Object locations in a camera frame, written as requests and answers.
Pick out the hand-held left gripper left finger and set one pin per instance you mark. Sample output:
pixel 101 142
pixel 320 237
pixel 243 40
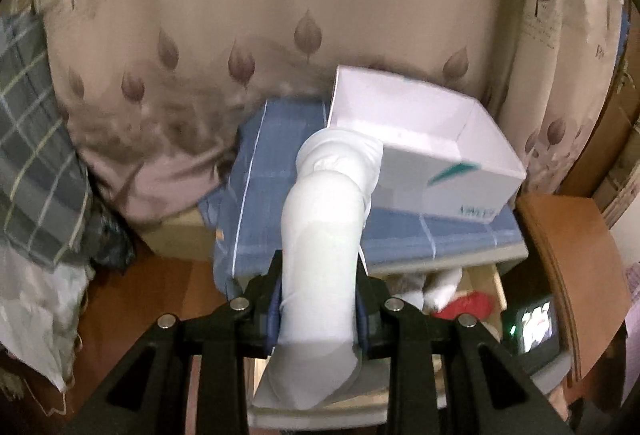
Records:
pixel 273 315

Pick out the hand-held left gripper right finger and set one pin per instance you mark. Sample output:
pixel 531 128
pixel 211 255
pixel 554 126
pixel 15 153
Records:
pixel 363 325

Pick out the wooden drawer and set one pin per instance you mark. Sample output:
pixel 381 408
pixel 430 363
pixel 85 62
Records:
pixel 487 285

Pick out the white sock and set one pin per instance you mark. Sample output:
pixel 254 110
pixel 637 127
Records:
pixel 320 240
pixel 442 290

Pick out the white cardboard box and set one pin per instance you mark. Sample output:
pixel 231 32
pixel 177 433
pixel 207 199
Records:
pixel 425 115

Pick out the red cloth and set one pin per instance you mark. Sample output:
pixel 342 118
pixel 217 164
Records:
pixel 465 305

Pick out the brown wooden board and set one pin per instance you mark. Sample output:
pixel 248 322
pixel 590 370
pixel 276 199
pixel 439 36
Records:
pixel 565 255

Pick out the white rolled sock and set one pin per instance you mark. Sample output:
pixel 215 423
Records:
pixel 442 290

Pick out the beige cardboard box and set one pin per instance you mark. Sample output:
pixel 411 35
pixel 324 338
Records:
pixel 175 235

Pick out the dark plastic bag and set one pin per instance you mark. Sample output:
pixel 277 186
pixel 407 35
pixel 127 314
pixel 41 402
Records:
pixel 112 240

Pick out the brown wooden furniture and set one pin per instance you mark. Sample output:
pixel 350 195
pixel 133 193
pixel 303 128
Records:
pixel 600 155

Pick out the white plastic bag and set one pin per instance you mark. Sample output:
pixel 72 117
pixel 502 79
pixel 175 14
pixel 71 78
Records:
pixel 35 315

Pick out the grey plaid cloth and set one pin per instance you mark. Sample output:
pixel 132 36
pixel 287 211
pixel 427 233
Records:
pixel 30 140

